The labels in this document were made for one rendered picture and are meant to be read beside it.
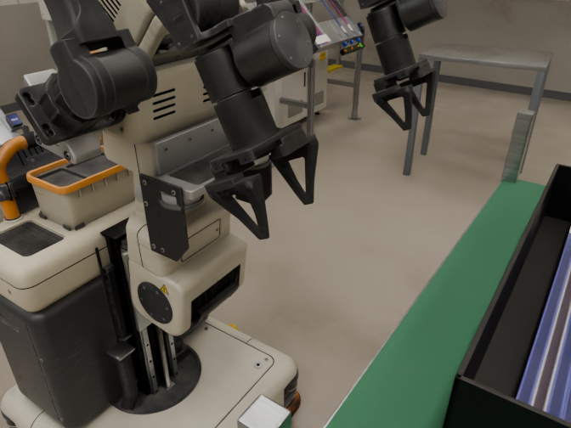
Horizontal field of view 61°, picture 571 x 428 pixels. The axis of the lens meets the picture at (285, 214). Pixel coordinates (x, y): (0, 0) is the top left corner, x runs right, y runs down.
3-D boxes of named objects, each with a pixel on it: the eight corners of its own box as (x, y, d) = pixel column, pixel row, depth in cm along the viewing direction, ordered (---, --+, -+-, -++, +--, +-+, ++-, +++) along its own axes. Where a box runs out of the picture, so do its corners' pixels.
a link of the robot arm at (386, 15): (372, 9, 87) (358, 13, 83) (407, -7, 83) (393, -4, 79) (385, 47, 89) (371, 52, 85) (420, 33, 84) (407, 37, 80)
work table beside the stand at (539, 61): (512, 198, 301) (546, 66, 262) (403, 174, 332) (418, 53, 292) (522, 171, 335) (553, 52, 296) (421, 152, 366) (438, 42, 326)
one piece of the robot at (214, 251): (73, 318, 112) (25, 50, 78) (189, 244, 139) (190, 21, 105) (154, 380, 101) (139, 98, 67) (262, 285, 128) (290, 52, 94)
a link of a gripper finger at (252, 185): (311, 216, 55) (279, 138, 53) (275, 244, 50) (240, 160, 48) (268, 223, 60) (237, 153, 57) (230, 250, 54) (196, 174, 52)
